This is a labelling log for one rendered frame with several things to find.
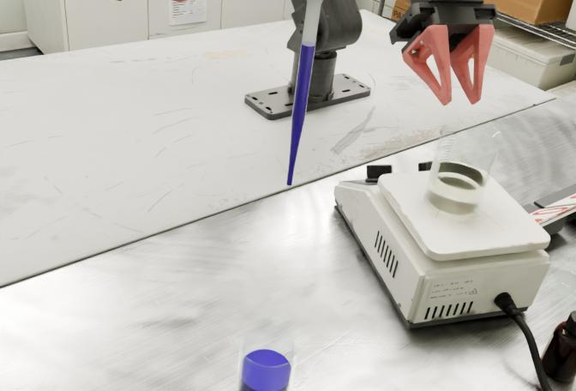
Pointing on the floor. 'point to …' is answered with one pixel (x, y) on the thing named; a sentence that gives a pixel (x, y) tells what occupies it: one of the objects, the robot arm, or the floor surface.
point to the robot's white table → (195, 134)
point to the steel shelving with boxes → (543, 42)
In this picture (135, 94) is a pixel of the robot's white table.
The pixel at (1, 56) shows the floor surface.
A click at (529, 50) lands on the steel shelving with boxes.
